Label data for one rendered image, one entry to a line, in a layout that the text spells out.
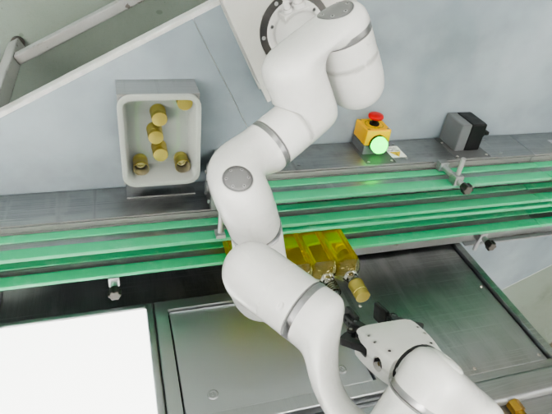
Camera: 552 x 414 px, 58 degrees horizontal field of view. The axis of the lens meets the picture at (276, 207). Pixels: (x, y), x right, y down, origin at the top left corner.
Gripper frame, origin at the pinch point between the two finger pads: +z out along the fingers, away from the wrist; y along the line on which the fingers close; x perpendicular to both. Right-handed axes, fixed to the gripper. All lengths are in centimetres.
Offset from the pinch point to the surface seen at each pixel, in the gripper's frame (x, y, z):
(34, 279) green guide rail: -5, -56, 44
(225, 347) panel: -20.2, -17.9, 29.1
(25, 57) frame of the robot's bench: 41, -62, 107
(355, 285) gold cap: -7.0, 10.6, 24.5
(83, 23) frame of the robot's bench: 51, -44, 103
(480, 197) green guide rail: 5, 57, 42
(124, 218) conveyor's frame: 6, -37, 47
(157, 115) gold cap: 29, -28, 46
